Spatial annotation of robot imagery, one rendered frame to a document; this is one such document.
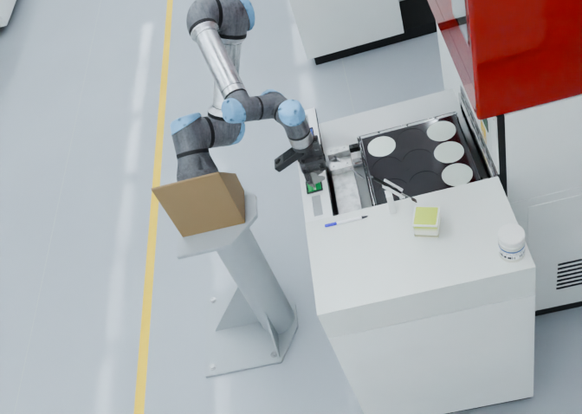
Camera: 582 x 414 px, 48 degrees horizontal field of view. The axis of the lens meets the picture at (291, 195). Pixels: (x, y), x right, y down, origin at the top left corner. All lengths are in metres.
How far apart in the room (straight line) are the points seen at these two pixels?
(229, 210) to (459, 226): 0.82
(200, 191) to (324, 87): 1.99
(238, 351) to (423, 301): 1.33
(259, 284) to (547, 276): 1.13
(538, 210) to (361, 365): 0.78
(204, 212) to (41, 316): 1.64
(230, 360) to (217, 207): 0.97
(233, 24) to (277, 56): 2.26
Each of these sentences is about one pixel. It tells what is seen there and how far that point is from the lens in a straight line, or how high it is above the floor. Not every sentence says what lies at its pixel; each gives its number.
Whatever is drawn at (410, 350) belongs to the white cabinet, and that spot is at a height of 0.64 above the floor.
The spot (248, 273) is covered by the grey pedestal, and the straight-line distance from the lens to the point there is 2.63.
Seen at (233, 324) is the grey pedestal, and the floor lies 0.04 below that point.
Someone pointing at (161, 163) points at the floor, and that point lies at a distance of 4.07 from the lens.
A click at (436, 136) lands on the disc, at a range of 2.35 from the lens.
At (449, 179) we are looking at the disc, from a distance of 2.20.
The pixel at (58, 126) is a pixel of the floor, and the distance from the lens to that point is 4.85.
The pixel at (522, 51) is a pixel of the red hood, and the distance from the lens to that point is 1.80.
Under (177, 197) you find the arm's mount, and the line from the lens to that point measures 2.27.
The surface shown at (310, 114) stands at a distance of 2.46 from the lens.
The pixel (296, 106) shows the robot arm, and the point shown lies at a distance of 1.94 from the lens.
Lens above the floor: 2.57
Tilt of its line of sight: 47 degrees down
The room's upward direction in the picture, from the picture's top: 23 degrees counter-clockwise
